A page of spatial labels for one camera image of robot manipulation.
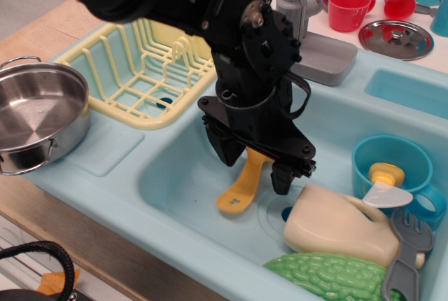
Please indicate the yellow dish brush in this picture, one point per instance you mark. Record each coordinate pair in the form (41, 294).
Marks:
(239, 196)

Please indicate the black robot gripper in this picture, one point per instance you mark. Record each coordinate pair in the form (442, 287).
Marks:
(252, 108)

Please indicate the steel pot lid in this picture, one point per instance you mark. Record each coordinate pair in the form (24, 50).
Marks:
(397, 39)

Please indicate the orange tape piece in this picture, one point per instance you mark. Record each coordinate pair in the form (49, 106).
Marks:
(52, 283)

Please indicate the teal cup at edge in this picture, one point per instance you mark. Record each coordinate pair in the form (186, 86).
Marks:
(439, 25)

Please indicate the red cup front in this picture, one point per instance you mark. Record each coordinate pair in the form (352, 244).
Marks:
(348, 15)

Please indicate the blue plastic cup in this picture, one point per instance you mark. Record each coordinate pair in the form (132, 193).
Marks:
(400, 163)

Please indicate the yellow dish drying rack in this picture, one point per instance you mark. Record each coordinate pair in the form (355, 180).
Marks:
(144, 74)

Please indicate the light blue toy sink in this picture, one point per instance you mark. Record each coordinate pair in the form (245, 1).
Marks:
(160, 192)

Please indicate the grey plastic fork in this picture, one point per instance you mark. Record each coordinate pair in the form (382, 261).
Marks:
(415, 237)

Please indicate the red cup right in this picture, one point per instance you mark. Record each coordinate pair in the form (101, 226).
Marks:
(399, 9)

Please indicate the cream plastic jug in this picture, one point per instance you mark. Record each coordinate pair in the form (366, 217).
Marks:
(331, 222)

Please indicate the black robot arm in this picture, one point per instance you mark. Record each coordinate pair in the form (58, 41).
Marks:
(253, 50)

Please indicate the steel pot with handles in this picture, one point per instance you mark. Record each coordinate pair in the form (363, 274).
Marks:
(44, 113)

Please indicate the yellow handled toy knife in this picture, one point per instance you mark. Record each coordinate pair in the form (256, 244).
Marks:
(386, 191)

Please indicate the grey toy faucet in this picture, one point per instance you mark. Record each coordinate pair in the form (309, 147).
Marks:
(325, 60)

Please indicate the green plastic vegetable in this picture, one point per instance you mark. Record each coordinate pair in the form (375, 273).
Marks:
(331, 276)

